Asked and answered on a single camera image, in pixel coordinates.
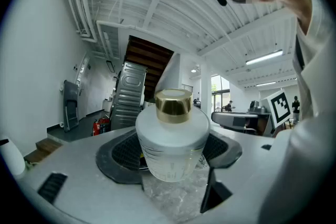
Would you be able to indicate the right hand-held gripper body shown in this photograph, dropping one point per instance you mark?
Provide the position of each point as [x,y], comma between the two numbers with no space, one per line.
[281,108]

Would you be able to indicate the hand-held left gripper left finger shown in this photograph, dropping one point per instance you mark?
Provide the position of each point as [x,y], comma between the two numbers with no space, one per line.
[86,191]

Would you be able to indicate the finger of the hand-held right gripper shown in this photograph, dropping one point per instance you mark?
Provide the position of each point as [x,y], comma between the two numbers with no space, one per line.
[225,119]

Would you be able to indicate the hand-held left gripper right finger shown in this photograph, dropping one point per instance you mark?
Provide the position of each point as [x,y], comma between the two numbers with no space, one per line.
[249,178]

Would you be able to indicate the frosted glass bottle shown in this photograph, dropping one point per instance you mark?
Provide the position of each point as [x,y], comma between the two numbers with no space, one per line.
[170,139]

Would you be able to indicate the large window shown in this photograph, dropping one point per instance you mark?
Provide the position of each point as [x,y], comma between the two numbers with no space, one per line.
[220,91]

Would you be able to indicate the long ceiling light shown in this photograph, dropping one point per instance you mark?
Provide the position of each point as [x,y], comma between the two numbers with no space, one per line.
[263,57]
[265,84]

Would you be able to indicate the person's white shirt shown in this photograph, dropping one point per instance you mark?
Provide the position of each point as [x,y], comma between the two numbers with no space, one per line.
[315,139]

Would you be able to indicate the dark wooden step platform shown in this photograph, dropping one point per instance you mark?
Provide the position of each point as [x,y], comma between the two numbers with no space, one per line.
[44,147]

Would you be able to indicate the white bin with black slot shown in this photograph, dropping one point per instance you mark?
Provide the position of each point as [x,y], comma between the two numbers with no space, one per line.
[11,157]

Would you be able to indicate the grey appliance with ribbed panel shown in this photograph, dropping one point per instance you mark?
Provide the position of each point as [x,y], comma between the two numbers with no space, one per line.
[126,116]

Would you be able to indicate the grey folding chair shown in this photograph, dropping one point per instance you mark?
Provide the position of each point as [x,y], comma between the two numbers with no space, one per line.
[70,105]

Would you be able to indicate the brown wooden staircase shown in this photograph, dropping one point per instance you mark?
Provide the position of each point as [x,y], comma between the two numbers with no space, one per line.
[149,57]

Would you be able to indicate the grey appliance with oval embossing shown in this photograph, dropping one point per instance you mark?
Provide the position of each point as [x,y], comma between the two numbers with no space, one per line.
[131,84]

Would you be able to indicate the white door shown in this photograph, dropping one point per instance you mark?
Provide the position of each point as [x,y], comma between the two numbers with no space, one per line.
[82,70]

